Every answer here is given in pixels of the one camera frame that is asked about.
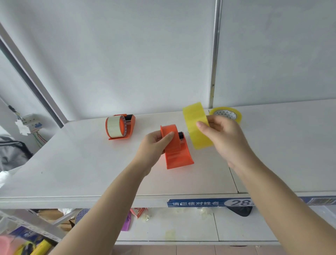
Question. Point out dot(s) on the person's left hand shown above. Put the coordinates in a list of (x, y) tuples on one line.
[(151, 149)]

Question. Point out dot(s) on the person's right forearm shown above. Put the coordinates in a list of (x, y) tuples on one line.
[(278, 205)]

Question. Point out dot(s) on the white and dark shelf post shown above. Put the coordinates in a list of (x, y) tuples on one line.
[(34, 84)]

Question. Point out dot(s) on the purple plastic bag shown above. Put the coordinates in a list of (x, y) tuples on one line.
[(127, 223)]

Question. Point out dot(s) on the blue packet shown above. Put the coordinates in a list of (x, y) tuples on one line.
[(23, 232)]

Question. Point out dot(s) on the orange tape dispenser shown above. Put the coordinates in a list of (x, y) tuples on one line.
[(178, 157), (130, 128)]

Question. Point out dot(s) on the blue label strip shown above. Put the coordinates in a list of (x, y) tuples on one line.
[(197, 203)]

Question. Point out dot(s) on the white plastic bag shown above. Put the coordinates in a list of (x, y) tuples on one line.
[(3, 178)]

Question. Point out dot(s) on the yellow packet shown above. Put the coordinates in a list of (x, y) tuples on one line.
[(42, 248)]

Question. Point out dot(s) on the silver wall strip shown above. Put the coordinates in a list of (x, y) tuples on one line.
[(216, 52)]

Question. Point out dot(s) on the brown wooden crate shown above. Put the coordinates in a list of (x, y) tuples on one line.
[(52, 214)]

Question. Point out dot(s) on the person's right hand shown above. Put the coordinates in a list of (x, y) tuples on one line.
[(228, 139)]

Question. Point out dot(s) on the white circuit breaker box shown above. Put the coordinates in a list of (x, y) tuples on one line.
[(29, 123)]

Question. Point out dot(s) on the yellow tape roll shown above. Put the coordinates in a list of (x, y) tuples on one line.
[(194, 118), (237, 115)]

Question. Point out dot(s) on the red and white packet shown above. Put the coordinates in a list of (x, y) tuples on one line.
[(137, 211)]

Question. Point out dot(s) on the person's left forearm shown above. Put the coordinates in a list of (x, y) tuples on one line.
[(105, 210)]

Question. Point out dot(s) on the grey bag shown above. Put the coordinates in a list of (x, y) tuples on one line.
[(13, 155)]

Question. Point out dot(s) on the white perforated shelf post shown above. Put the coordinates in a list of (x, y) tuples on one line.
[(31, 223)]

